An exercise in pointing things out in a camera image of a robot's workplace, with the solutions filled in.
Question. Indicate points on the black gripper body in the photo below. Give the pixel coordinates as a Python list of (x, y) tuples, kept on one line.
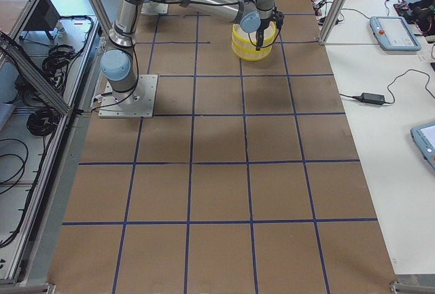
[(263, 26)]

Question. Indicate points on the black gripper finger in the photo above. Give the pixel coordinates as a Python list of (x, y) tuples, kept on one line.
[(259, 39)]

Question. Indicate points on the yellow steamer layer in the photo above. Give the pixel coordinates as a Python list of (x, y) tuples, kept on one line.
[(248, 41), (249, 54)]

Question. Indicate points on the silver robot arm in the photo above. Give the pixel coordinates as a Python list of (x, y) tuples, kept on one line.
[(253, 16)]

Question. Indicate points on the blue teach pendant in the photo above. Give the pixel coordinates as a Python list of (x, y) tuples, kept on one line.
[(394, 34), (423, 137)]

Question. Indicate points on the black power adapter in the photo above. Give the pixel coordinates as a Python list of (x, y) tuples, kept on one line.
[(370, 98)]

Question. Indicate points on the aluminium frame post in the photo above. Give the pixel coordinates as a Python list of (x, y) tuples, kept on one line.
[(330, 21)]

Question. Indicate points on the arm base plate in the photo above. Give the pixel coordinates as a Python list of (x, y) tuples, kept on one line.
[(139, 104), (150, 8)]

